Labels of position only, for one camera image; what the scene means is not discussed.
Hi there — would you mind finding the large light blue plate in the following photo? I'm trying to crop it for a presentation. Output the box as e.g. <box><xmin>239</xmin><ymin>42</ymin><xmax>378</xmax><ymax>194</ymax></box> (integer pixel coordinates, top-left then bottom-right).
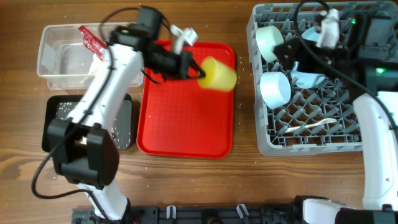
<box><xmin>290</xmin><ymin>27</ymin><xmax>326</xmax><ymax>89</ymax></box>

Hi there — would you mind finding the red serving tray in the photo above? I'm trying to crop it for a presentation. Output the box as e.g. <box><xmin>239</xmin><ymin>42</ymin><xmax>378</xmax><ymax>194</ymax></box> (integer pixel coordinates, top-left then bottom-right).
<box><xmin>136</xmin><ymin>39</ymin><xmax>236</xmax><ymax>159</ymax></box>

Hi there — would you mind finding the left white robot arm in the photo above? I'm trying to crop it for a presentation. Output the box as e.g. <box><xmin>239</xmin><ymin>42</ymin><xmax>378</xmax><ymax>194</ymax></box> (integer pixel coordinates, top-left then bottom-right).
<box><xmin>47</xmin><ymin>6</ymin><xmax>205</xmax><ymax>223</ymax></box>

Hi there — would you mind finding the green bowl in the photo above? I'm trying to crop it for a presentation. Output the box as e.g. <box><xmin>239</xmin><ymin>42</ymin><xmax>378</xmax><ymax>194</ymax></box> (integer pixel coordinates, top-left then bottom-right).
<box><xmin>256</xmin><ymin>26</ymin><xmax>284</xmax><ymax>62</ymax></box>

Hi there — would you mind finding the small light blue bowl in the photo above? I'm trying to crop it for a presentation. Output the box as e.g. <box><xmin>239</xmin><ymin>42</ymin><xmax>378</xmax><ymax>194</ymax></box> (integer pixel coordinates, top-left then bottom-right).
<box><xmin>260</xmin><ymin>72</ymin><xmax>291</xmax><ymax>110</ymax></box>

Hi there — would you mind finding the red snack wrapper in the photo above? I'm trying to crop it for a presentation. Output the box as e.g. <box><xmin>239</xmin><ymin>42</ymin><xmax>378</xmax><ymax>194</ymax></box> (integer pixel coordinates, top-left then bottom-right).
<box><xmin>78</xmin><ymin>26</ymin><xmax>108</xmax><ymax>62</ymax></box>

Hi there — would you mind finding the black tray bin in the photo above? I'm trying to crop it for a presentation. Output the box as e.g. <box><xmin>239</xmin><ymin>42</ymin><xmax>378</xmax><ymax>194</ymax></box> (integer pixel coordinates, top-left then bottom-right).
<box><xmin>41</xmin><ymin>94</ymin><xmax>135</xmax><ymax>152</ymax></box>

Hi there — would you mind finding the grey dishwasher rack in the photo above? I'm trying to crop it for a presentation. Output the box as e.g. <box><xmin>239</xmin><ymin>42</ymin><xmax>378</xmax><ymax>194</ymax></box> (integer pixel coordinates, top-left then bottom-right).
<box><xmin>246</xmin><ymin>1</ymin><xmax>397</xmax><ymax>156</ymax></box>

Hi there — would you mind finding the crumpled white tissue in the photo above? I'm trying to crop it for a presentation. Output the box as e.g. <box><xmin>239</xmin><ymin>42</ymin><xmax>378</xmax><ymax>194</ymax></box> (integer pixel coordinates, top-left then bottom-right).
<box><xmin>88</xmin><ymin>55</ymin><xmax>103</xmax><ymax>75</ymax></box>

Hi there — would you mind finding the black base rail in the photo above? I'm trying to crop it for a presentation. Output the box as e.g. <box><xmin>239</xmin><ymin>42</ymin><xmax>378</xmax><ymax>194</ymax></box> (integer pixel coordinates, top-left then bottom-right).
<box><xmin>71</xmin><ymin>203</ymin><xmax>296</xmax><ymax>224</ymax></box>

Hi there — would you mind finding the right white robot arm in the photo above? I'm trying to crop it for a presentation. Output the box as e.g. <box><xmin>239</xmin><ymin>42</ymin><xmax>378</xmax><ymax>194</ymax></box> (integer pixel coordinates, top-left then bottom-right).
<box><xmin>295</xmin><ymin>29</ymin><xmax>397</xmax><ymax>223</ymax></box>

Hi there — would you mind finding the clear plastic bin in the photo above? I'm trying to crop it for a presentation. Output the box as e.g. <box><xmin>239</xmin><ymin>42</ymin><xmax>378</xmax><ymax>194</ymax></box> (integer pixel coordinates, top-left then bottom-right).
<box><xmin>36</xmin><ymin>22</ymin><xmax>144</xmax><ymax>90</ymax></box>

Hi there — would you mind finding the yellow cup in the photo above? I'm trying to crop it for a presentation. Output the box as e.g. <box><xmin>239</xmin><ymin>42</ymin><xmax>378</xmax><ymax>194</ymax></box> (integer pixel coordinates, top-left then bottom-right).
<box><xmin>198</xmin><ymin>57</ymin><xmax>237</xmax><ymax>92</ymax></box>

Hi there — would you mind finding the white rice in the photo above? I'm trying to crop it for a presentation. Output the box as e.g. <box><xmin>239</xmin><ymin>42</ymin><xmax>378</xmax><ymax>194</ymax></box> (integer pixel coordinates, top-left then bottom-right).
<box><xmin>55</xmin><ymin>101</ymin><xmax>131</xmax><ymax>150</ymax></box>

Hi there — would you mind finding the white plastic spoon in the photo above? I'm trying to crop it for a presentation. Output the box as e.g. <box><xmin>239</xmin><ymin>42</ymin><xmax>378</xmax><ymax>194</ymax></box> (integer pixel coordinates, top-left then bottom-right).
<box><xmin>285</xmin><ymin>118</ymin><xmax>337</xmax><ymax>133</ymax></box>

